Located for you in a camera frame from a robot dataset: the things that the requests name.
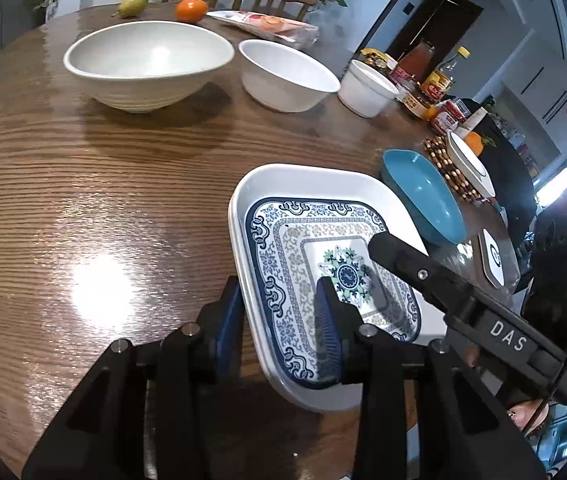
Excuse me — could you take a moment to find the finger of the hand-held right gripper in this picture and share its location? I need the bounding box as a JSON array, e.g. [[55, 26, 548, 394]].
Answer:
[[367, 231, 484, 320]]

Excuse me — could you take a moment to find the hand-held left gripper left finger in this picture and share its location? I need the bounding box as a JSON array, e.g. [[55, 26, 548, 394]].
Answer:
[[21, 275, 245, 480]]

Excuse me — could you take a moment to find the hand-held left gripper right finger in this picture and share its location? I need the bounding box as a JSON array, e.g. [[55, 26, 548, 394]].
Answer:
[[312, 276, 549, 480]]

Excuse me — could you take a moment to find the teal dish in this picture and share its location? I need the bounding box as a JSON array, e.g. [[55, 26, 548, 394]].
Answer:
[[381, 149, 466, 246]]

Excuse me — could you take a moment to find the blue patterned square plate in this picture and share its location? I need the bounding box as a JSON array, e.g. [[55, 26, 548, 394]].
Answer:
[[244, 198, 423, 391]]

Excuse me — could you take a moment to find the white square plate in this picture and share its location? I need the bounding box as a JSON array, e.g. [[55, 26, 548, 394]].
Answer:
[[228, 162, 449, 413]]

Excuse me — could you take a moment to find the small deep white bowl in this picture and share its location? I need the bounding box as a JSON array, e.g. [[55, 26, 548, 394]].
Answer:
[[337, 59, 400, 119]]

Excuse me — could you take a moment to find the medium white bowl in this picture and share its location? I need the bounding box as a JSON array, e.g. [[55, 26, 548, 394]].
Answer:
[[238, 39, 341, 113]]

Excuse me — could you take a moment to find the large white ribbed bowl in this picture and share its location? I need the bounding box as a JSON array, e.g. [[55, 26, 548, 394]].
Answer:
[[62, 20, 235, 114]]

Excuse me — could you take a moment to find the person's right hand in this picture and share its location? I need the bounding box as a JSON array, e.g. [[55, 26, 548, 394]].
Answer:
[[465, 344, 550, 433]]

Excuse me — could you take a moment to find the white square coaster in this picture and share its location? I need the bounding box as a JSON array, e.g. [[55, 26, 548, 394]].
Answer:
[[478, 228, 520, 289]]

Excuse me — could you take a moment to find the beaded wooden trivet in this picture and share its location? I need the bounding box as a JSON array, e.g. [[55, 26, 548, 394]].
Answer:
[[423, 136, 489, 203]]

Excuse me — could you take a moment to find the white oval dish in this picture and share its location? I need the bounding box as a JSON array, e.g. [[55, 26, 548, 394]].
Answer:
[[446, 130, 497, 200]]

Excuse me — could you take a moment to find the orange fruit with leaf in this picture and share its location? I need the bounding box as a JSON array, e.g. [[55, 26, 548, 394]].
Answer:
[[463, 131, 485, 156]]

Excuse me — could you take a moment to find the brown sauce jar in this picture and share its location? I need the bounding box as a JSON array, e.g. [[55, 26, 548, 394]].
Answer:
[[402, 85, 431, 120]]

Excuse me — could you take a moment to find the yellow-capped oil bottle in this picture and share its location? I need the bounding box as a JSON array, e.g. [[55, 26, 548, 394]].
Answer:
[[421, 46, 470, 101]]

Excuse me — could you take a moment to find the red sauce bottle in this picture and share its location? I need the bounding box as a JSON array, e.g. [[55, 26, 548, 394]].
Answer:
[[396, 40, 437, 86]]

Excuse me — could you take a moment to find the yellow snack packet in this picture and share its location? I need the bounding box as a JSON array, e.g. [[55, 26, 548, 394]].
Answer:
[[359, 47, 398, 70]]

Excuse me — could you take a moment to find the dark door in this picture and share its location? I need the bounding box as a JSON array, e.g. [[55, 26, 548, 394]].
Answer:
[[386, 0, 484, 66]]

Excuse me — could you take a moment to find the white snack bag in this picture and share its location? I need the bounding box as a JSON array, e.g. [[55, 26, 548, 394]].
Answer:
[[206, 10, 320, 47]]

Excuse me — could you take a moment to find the large orange fruit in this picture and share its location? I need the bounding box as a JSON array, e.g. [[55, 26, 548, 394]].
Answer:
[[175, 0, 209, 23]]

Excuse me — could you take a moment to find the green pear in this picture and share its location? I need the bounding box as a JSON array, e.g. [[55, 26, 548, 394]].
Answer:
[[117, 0, 150, 19]]

